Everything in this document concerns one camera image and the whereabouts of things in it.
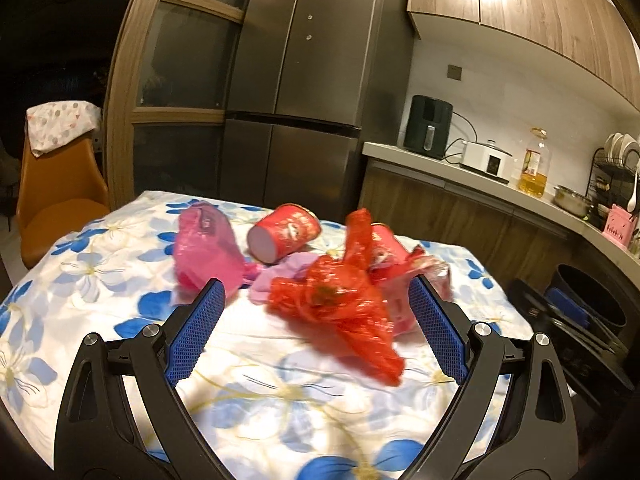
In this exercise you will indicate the white electric cooker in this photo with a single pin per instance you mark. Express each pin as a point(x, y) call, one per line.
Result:
point(487, 162)

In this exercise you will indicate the grey steel refrigerator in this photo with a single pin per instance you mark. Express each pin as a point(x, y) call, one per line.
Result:
point(310, 85)

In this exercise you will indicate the pink utensil holder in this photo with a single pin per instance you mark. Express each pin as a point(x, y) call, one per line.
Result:
point(619, 227)

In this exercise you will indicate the black air fryer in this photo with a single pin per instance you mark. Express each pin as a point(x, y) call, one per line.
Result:
point(427, 125)

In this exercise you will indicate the wooden framed glass door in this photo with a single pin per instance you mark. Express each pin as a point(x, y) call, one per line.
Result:
point(185, 50)

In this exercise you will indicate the wooden wall cabinet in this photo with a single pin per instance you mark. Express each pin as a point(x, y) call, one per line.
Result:
point(540, 10)

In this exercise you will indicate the purple plastic bag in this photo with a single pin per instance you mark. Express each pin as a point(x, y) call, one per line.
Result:
point(290, 270)

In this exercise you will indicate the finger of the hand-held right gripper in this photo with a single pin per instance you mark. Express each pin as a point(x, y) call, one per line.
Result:
point(570, 307)
point(540, 305)

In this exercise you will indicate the cooking oil bottle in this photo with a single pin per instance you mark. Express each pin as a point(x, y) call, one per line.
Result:
point(534, 170)

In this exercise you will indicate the white spoon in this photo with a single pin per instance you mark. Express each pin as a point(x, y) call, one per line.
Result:
point(634, 195)

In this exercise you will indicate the dark wall socket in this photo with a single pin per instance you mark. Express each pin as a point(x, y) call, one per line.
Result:
point(453, 71)

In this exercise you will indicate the orange chair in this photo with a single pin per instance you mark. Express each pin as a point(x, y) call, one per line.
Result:
point(55, 195)

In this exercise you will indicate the kitchen counter with wooden cabinets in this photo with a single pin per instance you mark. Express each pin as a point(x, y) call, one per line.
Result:
point(450, 210)

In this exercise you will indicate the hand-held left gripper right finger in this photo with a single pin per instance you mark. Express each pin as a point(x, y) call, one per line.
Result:
point(440, 330)

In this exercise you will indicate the black trash bin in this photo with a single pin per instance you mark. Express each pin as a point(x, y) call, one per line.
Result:
point(607, 300)

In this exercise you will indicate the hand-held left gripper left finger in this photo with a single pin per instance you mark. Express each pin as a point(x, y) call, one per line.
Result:
point(197, 330)

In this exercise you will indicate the white plate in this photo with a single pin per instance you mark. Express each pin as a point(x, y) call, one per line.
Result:
point(632, 152)
point(614, 145)

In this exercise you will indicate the black dish rack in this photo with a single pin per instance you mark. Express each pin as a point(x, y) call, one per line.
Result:
point(600, 185)

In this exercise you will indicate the dotted white cloth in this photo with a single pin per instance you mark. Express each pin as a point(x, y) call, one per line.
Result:
point(60, 125)

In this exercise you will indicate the steel basin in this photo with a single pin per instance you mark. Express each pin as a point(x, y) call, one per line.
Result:
point(572, 202)

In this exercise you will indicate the blue floral tablecloth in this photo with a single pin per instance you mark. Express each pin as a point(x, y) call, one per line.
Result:
point(250, 400)

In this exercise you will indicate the pink plastic bag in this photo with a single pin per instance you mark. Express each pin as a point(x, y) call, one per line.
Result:
point(205, 245)

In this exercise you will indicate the red white printed plastic bag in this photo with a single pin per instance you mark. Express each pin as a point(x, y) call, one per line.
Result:
point(402, 305)

